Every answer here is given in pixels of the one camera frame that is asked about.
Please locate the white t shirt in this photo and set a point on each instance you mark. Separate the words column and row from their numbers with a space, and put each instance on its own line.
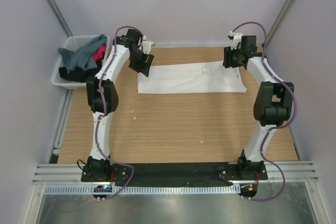
column 204, row 77

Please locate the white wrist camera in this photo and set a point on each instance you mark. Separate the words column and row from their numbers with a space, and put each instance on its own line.
column 146, row 46
column 236, row 39

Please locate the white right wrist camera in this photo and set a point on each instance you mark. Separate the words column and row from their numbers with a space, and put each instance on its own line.
column 236, row 39

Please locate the front aluminium frame rails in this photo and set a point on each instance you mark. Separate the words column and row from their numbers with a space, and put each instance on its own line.
column 297, row 171

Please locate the aluminium frame rail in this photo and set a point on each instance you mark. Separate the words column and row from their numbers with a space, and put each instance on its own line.
column 60, row 128

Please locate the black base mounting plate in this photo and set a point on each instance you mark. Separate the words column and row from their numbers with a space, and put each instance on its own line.
column 175, row 174

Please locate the pink t shirt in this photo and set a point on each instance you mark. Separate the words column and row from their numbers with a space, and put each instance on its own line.
column 99, row 55

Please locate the grey-blue t shirt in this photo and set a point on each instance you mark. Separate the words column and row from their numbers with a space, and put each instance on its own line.
column 82, row 58

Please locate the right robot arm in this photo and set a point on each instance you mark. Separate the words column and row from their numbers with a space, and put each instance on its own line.
column 272, row 107

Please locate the white slotted cable duct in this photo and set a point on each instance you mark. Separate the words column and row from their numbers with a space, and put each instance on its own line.
column 107, row 190

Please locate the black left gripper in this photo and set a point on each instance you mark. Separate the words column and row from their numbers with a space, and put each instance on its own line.
column 147, row 65

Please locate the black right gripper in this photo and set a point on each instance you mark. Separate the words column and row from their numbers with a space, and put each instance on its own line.
column 227, row 62

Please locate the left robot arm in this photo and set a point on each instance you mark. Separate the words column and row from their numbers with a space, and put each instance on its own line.
column 103, row 98

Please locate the white plastic laundry basket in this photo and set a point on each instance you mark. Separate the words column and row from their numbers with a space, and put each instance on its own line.
column 58, row 81

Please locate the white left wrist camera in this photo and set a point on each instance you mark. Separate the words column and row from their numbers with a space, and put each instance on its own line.
column 146, row 46

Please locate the black t shirt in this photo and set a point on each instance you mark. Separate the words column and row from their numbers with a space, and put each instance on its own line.
column 79, row 75

